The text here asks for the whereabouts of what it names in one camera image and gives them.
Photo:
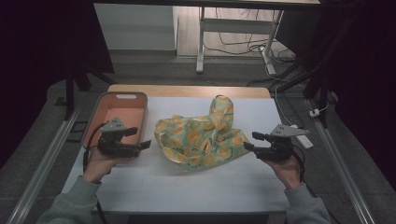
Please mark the aluminium rail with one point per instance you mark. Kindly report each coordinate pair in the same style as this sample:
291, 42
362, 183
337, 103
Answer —
46, 158
339, 165

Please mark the white power strip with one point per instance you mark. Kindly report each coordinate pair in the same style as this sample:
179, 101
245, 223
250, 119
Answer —
305, 141

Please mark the pink basket with grey rim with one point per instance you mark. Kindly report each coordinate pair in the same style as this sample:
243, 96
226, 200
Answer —
140, 115

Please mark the white desk frame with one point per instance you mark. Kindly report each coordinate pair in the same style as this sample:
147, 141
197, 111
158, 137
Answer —
233, 26

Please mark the white table mat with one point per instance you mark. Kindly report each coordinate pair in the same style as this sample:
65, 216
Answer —
186, 189

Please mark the person's right hand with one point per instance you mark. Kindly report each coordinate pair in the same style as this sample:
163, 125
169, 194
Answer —
288, 172

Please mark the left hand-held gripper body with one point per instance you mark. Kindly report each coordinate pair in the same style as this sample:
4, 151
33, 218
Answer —
113, 146

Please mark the white cabinet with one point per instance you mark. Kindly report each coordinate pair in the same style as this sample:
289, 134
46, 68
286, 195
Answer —
134, 26

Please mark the white plug adapter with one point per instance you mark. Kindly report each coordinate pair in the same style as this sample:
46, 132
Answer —
314, 113

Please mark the person's left hand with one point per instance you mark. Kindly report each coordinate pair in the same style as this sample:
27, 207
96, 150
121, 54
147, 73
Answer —
98, 163

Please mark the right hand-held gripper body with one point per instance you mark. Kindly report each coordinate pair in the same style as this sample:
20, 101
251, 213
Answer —
277, 149

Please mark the green yellow floral tote bag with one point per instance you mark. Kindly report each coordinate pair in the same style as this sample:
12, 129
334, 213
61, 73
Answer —
199, 140

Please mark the black stand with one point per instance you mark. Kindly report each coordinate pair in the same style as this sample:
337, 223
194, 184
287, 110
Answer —
323, 87
70, 93

